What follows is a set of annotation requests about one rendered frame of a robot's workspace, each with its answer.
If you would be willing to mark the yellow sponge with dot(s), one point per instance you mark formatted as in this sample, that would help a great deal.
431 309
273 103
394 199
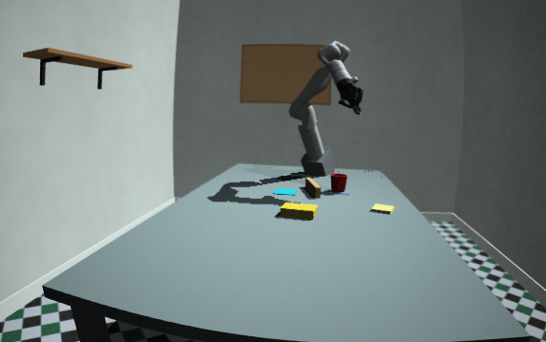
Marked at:
298 210

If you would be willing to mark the pale yellow square pad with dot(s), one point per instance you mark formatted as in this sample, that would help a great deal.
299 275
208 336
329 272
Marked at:
382 208

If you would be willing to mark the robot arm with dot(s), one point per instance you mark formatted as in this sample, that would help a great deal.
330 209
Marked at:
302 110

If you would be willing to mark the red cup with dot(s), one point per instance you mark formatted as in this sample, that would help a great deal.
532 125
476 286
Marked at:
338 182

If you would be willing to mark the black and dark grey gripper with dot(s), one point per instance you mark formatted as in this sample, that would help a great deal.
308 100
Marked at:
348 92

